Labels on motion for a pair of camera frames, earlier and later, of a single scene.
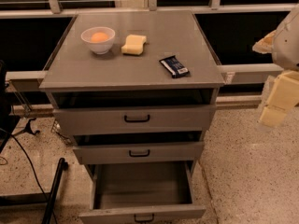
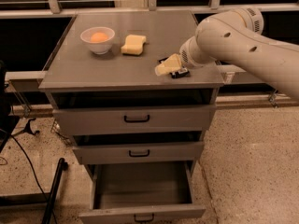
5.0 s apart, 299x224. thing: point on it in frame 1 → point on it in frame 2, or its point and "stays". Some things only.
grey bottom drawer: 142,193 stays
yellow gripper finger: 284,96 → 191,55
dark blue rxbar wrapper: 175,67 stays
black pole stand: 63,165 stays
